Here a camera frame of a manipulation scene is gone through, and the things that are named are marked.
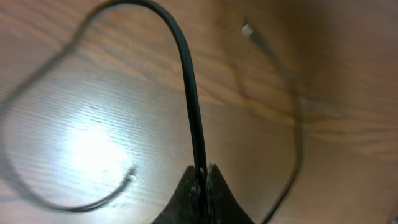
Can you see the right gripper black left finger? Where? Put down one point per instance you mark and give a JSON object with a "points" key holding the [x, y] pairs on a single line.
{"points": [[183, 207]]}

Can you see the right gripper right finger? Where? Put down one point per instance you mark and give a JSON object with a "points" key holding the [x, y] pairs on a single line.
{"points": [[222, 207]]}

